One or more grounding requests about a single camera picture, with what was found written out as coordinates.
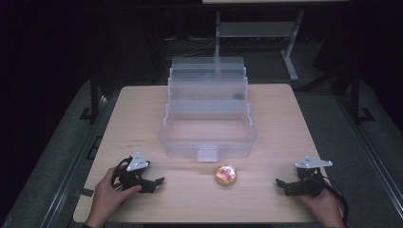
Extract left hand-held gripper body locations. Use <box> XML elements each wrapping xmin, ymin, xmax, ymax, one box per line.
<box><xmin>116</xmin><ymin>151</ymin><xmax>152</xmax><ymax>192</ymax></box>

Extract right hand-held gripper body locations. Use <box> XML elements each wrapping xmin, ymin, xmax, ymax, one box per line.
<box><xmin>294</xmin><ymin>155</ymin><xmax>334</xmax><ymax>199</ymax></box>

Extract round orange snack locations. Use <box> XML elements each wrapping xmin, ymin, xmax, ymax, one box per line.
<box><xmin>214</xmin><ymin>163</ymin><xmax>238</xmax><ymax>188</ymax></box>

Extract clear plastic tiered storage box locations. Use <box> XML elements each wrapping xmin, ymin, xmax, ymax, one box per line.
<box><xmin>159</xmin><ymin>56</ymin><xmax>258</xmax><ymax>163</ymax></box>

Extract person's right hand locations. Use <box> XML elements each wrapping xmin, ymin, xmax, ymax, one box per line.
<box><xmin>297</xmin><ymin>184</ymin><xmax>346</xmax><ymax>228</ymax></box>

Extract person's left hand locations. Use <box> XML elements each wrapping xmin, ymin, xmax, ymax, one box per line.
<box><xmin>85</xmin><ymin>166</ymin><xmax>143</xmax><ymax>228</ymax></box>

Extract grey metal stand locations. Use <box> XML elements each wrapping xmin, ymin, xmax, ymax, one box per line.
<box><xmin>214</xmin><ymin>9</ymin><xmax>305</xmax><ymax>82</ymax></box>

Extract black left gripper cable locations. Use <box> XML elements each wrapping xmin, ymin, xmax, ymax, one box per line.
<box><xmin>110</xmin><ymin>157</ymin><xmax>134</xmax><ymax>193</ymax></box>

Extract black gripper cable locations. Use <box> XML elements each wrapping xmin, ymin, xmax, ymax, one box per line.
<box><xmin>321</xmin><ymin>176</ymin><xmax>350</xmax><ymax>224</ymax></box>
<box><xmin>110</xmin><ymin>157</ymin><xmax>134</xmax><ymax>193</ymax></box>

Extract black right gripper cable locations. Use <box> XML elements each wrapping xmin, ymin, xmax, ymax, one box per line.
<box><xmin>321</xmin><ymin>176</ymin><xmax>350</xmax><ymax>224</ymax></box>

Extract light cables on floor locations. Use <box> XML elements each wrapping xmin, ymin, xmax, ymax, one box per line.
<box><xmin>163</xmin><ymin>36</ymin><xmax>218</xmax><ymax>63</ymax></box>

